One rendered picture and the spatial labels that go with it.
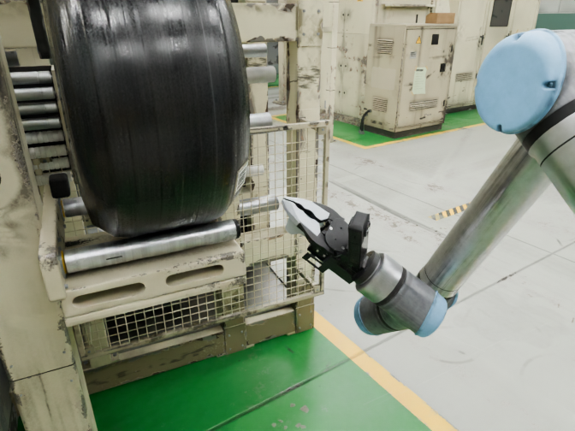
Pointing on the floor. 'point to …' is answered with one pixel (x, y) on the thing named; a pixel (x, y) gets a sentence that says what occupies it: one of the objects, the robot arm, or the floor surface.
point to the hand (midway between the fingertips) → (289, 201)
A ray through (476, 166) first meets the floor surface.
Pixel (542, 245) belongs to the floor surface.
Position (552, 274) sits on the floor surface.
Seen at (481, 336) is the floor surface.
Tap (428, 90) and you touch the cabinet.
